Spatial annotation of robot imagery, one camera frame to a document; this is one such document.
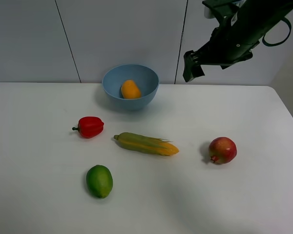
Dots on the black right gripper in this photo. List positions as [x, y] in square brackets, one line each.
[227, 46]

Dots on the yellow orange mango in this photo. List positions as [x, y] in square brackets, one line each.
[130, 90]

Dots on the green lime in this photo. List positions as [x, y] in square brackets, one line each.
[99, 181]

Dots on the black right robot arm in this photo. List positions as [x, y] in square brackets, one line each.
[263, 13]

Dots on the blue bowl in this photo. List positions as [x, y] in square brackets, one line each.
[145, 78]

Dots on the corn cob with husk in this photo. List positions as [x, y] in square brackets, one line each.
[145, 145]

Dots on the red pomegranate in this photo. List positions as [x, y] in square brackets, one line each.
[222, 150]

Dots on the red bell pepper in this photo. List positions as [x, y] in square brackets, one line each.
[89, 127]

